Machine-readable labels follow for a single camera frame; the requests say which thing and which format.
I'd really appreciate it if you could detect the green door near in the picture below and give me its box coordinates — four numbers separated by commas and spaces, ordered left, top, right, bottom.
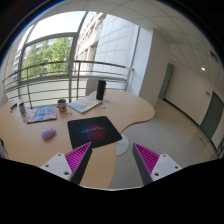
200, 92, 224, 139

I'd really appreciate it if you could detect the black patterned mouse pad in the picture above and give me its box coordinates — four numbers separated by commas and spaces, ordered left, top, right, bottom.
67, 116, 122, 148

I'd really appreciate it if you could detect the white chair back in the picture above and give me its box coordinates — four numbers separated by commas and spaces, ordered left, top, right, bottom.
85, 78, 98, 96

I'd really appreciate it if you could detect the green door far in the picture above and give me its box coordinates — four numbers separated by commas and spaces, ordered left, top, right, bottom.
158, 63, 174, 100

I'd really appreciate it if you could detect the red blue magazine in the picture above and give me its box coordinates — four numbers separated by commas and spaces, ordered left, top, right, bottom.
27, 106, 57, 124

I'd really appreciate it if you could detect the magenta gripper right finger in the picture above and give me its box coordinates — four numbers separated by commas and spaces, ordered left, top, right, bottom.
132, 143, 182, 185

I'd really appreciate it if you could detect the green door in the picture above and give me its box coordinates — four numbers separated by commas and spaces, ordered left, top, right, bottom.
158, 63, 174, 100
200, 92, 224, 139

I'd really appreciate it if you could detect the white round table base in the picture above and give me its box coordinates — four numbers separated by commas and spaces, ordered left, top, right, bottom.
116, 134, 129, 156

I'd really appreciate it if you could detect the light purple computer mouse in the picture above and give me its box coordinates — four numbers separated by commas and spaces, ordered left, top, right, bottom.
41, 128, 56, 140

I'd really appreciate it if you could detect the black cylindrical bottle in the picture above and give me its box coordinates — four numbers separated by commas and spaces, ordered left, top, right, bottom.
96, 80, 106, 100

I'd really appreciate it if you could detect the metal window railing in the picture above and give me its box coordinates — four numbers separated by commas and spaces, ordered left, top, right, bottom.
2, 60, 133, 107

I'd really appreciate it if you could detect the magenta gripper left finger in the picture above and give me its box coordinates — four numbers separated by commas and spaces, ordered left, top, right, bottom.
42, 142, 92, 185

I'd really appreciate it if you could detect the light blue open book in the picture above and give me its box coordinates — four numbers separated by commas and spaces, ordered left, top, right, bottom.
68, 96, 101, 113

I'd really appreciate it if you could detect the small white can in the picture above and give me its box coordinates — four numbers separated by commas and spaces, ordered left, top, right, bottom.
19, 102, 26, 116

